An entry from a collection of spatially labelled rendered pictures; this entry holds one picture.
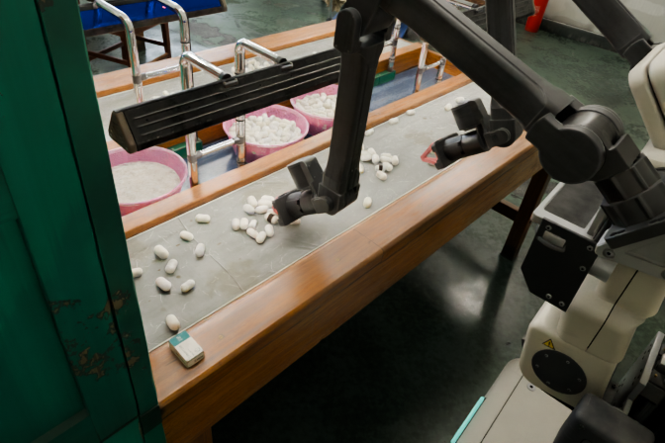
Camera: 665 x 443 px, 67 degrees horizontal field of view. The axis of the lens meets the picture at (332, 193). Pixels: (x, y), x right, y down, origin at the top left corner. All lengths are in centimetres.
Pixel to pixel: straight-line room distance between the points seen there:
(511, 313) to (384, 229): 111
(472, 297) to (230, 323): 141
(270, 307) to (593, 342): 60
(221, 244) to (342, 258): 28
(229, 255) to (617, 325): 78
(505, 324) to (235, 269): 133
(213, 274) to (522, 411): 96
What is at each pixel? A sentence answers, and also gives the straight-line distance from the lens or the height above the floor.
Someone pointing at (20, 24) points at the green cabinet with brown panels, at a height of 141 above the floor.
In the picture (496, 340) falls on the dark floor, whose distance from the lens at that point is 212.
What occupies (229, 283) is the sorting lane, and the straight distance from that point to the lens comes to 111.
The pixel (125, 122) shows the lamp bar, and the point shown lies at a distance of 95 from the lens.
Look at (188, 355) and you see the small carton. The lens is 95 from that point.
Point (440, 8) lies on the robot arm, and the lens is 77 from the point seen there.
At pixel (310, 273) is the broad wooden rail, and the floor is 76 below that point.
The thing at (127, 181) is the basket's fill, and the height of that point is 73.
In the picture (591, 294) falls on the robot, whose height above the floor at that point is 90.
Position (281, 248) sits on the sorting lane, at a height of 74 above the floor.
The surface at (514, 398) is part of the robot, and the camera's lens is 163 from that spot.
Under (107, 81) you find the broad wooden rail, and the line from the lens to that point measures 190.
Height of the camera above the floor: 155
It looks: 37 degrees down
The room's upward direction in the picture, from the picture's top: 7 degrees clockwise
